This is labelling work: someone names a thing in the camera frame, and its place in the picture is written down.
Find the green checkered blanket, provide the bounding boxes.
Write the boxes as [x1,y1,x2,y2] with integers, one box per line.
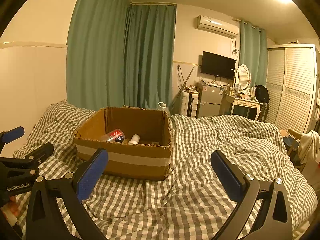
[12,101,315,240]

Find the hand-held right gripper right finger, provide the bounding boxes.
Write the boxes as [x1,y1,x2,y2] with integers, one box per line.
[210,150,293,240]

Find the wide green curtain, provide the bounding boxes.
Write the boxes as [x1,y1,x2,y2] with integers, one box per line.
[66,0,177,110]

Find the white ribbed suitcase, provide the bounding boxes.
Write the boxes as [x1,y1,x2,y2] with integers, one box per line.
[180,91,199,117]

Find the black backpack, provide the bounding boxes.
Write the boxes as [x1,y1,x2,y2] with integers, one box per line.
[255,85,270,103]

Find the white air conditioner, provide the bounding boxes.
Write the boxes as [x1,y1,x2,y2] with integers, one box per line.
[197,14,240,39]

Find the crushed red label plastic bottle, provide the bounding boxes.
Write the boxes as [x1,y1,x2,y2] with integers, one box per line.
[100,128,125,143]

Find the black wall television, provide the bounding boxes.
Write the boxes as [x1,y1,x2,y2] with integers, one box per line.
[201,51,237,79]

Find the dangling air conditioner cables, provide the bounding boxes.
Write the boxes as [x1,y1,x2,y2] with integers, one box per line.
[231,37,239,58]

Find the person's left hand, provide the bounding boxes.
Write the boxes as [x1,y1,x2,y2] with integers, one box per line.
[0,197,20,228]

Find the wooden chair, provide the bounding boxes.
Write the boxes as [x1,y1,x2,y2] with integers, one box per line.
[286,129,308,172]

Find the small silver fridge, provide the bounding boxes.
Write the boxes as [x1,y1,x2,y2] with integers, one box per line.
[196,81,225,118]

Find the white towel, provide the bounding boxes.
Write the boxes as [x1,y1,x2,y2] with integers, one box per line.
[299,130,320,164]

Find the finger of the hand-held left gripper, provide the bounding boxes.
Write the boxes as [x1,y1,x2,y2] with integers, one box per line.
[0,142,55,173]
[0,127,25,144]

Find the leaning mop sticks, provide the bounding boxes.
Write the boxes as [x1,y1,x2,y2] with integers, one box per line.
[172,65,197,105]

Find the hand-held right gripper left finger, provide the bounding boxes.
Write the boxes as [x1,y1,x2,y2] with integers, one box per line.
[25,148,109,240]

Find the white dressing table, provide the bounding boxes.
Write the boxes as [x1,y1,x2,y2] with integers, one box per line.
[219,92,262,120]

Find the oval white vanity mirror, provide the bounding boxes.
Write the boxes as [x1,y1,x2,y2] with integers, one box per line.
[235,64,251,93]

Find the dark suitcase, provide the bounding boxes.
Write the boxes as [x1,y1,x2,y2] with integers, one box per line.
[259,102,270,123]

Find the white louvered wardrobe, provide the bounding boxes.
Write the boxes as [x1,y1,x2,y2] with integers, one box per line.
[265,44,318,134]

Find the brown cardboard box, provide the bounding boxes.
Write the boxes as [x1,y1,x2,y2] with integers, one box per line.
[73,106,173,181]

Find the narrow green curtain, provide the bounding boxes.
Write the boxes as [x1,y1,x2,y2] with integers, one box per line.
[237,20,268,88]

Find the large clear water jug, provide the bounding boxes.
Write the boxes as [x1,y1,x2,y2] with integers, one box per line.
[157,102,171,117]

